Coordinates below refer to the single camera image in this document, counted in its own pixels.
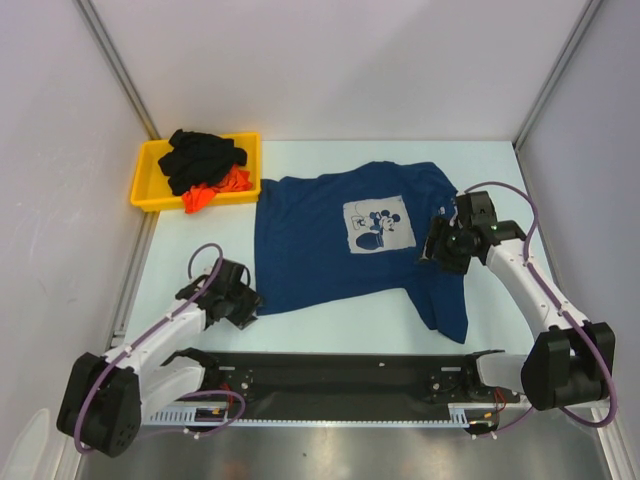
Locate yellow plastic bin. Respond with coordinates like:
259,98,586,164
130,132,262,212

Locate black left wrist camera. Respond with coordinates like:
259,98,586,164
216,259,251,287

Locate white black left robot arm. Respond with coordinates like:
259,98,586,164
56,260,262,458

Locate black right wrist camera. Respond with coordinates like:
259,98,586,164
456,191,497,228

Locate light blue cable duct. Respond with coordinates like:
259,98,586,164
147,403,474,428

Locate black t shirt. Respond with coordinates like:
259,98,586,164
158,129,248,196

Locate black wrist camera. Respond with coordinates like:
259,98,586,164
456,191,497,228
216,259,251,287

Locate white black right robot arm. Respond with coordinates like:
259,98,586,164
423,216,618,424

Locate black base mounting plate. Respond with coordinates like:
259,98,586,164
175,348,521,422

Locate orange t shirt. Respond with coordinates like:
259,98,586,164
181,165,253,214

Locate blue t shirt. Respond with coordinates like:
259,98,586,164
254,161,468,344

